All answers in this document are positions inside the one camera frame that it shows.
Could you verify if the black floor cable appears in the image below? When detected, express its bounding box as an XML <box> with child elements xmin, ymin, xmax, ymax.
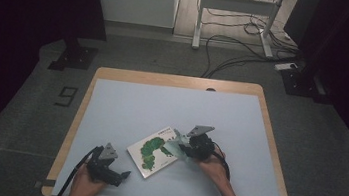
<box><xmin>203</xmin><ymin>45</ymin><xmax>300</xmax><ymax>91</ymax></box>
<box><xmin>199</xmin><ymin>32</ymin><xmax>273</xmax><ymax>87</ymax></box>

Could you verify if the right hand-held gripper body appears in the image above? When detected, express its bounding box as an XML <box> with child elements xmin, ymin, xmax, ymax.
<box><xmin>178</xmin><ymin>122</ymin><xmax>219</xmax><ymax>163</ymax></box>

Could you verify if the person's left hand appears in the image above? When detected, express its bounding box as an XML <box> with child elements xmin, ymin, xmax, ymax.
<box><xmin>68</xmin><ymin>162</ymin><xmax>110</xmax><ymax>196</ymax></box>

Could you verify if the black stand base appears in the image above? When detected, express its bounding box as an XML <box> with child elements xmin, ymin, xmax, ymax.
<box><xmin>47</xmin><ymin>34</ymin><xmax>100</xmax><ymax>76</ymax></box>
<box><xmin>277</xmin><ymin>65</ymin><xmax>330</xmax><ymax>104</ymax></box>

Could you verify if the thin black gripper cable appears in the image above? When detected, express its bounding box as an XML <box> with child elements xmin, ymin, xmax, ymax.
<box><xmin>208</xmin><ymin>142</ymin><xmax>236</xmax><ymax>183</ymax></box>

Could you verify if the white caterpillar picture book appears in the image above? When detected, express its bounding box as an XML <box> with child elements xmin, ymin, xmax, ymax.
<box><xmin>123</xmin><ymin>121</ymin><xmax>184</xmax><ymax>183</ymax></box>

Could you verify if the tangle of black cables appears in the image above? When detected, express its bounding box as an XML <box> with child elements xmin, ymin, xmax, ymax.
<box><xmin>199</xmin><ymin>7</ymin><xmax>302</xmax><ymax>51</ymax></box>

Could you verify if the white table mat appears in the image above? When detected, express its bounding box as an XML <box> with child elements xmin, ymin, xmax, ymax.
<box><xmin>51</xmin><ymin>72</ymin><xmax>298</xmax><ymax>196</ymax></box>

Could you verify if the black tape strip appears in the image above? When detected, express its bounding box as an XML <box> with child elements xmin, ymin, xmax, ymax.
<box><xmin>41</xmin><ymin>177</ymin><xmax>57</xmax><ymax>188</ymax></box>

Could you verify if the white power strip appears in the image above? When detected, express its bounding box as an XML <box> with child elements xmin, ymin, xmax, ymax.
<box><xmin>274</xmin><ymin>60</ymin><xmax>300</xmax><ymax>75</ymax></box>

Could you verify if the person's right hand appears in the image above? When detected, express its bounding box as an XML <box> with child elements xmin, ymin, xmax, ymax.
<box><xmin>193</xmin><ymin>147</ymin><xmax>235</xmax><ymax>190</ymax></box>

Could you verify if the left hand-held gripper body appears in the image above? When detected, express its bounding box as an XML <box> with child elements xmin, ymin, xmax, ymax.
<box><xmin>85</xmin><ymin>140</ymin><xmax>128</xmax><ymax>187</ymax></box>

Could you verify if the thick black gripper cable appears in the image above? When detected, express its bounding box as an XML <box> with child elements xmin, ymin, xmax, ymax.
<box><xmin>53</xmin><ymin>140</ymin><xmax>105</xmax><ymax>196</ymax></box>

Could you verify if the white desk frame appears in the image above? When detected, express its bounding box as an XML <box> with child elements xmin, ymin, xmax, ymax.
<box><xmin>191</xmin><ymin>0</ymin><xmax>288</xmax><ymax>61</ymax></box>

